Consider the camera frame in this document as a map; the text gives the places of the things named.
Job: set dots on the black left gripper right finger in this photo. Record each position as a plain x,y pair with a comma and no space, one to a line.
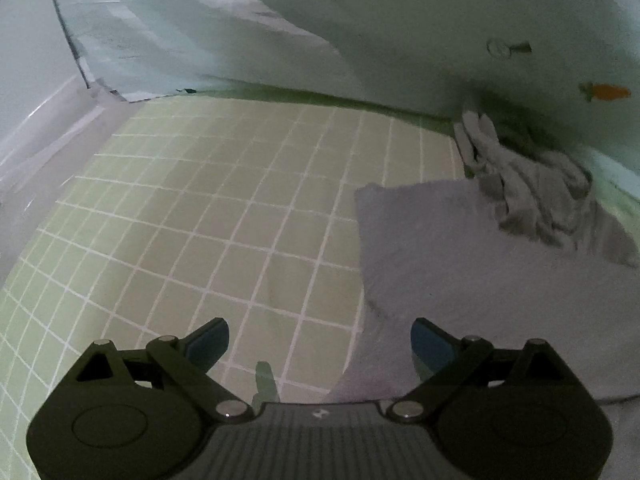
474,381

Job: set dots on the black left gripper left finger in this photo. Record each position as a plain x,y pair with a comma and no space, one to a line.
171,364

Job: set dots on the grey fleece sweatpants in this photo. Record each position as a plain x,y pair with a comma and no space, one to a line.
517,250

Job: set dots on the clear plastic storage bag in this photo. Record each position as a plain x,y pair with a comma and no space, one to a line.
52,120

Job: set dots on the pale carrot print bedsheet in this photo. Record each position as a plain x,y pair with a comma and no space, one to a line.
572,63

